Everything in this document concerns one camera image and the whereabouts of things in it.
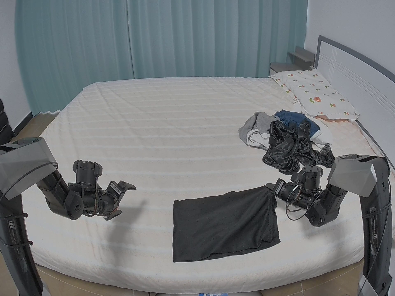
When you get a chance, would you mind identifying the black cable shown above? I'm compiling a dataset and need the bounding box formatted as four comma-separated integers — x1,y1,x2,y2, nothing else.
0,162,59,201
285,192,310,221

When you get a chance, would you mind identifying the grey bedside table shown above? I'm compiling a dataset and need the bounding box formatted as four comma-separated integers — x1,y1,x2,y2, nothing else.
269,46,315,75

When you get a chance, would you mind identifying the blue-green curtain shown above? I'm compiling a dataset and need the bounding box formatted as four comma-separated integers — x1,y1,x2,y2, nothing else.
15,0,134,115
127,0,309,78

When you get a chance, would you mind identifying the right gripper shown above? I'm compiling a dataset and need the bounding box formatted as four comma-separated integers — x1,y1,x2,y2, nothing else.
271,178,302,202

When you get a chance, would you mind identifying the pile of clothes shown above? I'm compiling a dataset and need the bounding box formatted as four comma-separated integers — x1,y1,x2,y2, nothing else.
238,110,336,176

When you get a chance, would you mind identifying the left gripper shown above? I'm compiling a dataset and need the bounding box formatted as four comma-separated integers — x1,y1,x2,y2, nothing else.
92,180,137,221

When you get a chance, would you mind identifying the bed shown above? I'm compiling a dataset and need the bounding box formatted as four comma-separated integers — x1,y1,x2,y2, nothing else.
19,36,395,292

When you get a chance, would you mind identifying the dark grey chest of drawers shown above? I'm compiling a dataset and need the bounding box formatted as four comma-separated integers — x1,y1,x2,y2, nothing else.
0,99,15,144

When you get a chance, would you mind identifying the black T-shirt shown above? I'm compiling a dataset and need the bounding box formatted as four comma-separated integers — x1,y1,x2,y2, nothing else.
172,186,281,263

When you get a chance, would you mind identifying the white printed pillow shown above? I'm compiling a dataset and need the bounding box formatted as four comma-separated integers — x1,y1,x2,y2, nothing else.
269,70,361,120

